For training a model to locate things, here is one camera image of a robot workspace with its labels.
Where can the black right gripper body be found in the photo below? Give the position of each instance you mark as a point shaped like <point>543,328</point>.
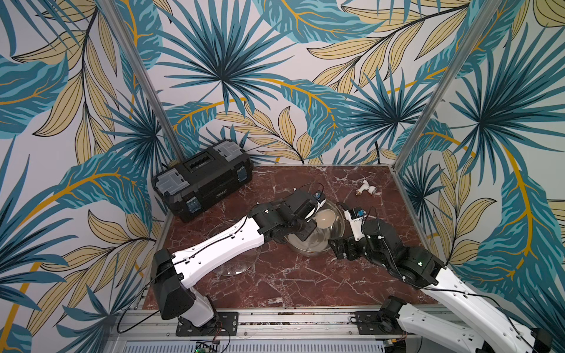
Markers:
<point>346,245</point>

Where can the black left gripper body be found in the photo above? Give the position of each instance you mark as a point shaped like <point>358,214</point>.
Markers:
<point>302,228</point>

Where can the stainless steel pot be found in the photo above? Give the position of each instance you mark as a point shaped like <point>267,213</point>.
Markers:
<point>317,242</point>

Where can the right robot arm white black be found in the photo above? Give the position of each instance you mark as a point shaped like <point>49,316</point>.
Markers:
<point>486,327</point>

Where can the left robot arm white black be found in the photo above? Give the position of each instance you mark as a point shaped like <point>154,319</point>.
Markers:
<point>174,275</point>

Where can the glass pot lid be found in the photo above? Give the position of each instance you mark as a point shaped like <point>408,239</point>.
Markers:
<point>239,264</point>

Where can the white faucet tap fitting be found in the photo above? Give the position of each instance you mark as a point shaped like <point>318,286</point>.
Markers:
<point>366,187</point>

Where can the black plastic toolbox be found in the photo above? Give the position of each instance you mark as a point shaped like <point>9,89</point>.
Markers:
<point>197,184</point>

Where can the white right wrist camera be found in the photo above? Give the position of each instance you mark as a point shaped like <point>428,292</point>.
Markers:
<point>355,217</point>

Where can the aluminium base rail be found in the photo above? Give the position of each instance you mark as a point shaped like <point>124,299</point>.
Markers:
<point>306,329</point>

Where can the left aluminium frame post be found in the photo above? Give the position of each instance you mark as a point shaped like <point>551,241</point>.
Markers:
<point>120,30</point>

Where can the aluminium frame post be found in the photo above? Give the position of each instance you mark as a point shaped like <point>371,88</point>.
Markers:
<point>120,30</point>
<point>475,31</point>

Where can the right aluminium frame post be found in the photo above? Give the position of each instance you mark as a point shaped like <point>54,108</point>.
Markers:
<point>475,31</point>

